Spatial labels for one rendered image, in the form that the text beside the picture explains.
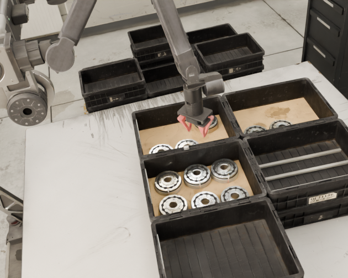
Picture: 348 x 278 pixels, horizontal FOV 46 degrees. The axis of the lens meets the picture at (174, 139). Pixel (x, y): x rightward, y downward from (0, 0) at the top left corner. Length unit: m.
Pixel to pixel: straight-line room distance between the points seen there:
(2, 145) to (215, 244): 2.35
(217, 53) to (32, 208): 1.73
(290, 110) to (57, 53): 1.09
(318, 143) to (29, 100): 1.13
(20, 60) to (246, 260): 0.90
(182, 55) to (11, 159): 2.23
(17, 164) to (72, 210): 1.48
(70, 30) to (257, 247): 0.88
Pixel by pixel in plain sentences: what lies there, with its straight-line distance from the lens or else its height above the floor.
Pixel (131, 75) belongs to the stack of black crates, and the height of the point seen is 0.49.
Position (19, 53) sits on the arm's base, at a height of 1.48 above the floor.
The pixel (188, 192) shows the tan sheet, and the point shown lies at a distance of 1.55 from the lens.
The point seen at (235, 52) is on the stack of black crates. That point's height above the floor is 0.49.
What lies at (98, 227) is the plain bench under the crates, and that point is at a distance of 1.69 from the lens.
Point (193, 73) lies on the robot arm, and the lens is 1.26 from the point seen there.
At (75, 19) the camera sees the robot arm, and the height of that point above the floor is 1.52.
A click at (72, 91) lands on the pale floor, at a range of 3.77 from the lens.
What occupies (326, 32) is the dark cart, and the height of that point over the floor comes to 0.58.
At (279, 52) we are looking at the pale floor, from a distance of 3.95.
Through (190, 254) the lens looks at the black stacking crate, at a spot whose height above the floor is 0.83.
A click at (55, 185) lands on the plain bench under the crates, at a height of 0.70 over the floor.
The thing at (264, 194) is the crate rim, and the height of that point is 0.93.
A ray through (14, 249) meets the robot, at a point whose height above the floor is 0.24.
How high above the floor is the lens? 2.00
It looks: 42 degrees down
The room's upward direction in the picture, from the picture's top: 8 degrees counter-clockwise
